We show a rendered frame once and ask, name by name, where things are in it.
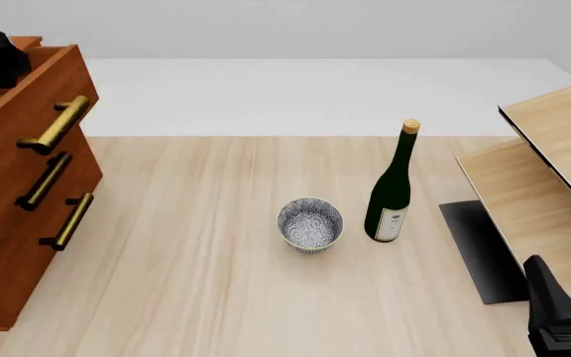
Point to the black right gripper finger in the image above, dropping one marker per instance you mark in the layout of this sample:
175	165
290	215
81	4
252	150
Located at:
553	297

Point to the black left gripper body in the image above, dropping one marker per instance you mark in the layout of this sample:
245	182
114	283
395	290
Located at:
5	61

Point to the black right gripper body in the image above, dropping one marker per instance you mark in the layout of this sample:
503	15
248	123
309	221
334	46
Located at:
563	344

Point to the pale wooden two-tier shelf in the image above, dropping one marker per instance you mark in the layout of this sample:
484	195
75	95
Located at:
528	201

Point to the dark green wine bottle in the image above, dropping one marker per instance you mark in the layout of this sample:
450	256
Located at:
389	201

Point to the tan bottle cork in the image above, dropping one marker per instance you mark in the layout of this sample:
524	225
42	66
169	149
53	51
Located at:
411	126

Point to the blue white patterned bowl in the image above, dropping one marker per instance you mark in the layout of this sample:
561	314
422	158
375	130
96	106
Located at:
310	227

